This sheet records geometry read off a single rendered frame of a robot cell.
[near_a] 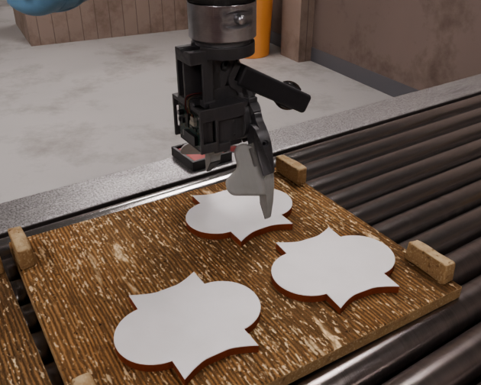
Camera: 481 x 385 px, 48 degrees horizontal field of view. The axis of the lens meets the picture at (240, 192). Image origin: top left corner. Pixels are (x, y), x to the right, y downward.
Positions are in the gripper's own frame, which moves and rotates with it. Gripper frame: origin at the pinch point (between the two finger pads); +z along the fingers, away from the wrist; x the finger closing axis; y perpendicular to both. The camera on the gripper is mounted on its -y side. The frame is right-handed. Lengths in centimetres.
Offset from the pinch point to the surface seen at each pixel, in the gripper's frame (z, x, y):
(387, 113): 6, -21, -48
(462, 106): 6, -16, -64
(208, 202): 2.4, -3.5, 2.9
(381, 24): 52, -235, -261
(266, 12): 59, -349, -237
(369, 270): 2.5, 18.9, -5.3
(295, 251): 2.4, 11.8, -0.3
